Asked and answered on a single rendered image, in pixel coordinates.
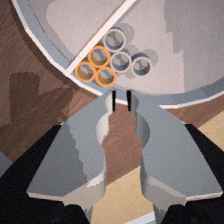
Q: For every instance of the bronze bushing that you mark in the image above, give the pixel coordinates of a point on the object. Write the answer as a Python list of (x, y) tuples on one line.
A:
[(105, 82), (82, 76), (96, 63)]

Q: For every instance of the grey metal bushing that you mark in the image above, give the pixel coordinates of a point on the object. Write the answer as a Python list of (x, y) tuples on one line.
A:
[(141, 73), (114, 48), (123, 68)]

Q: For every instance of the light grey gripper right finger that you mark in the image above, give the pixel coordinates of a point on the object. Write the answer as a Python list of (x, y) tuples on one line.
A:
[(179, 164)]

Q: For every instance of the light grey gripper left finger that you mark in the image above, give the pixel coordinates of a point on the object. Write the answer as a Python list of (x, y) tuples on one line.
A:
[(65, 166)]

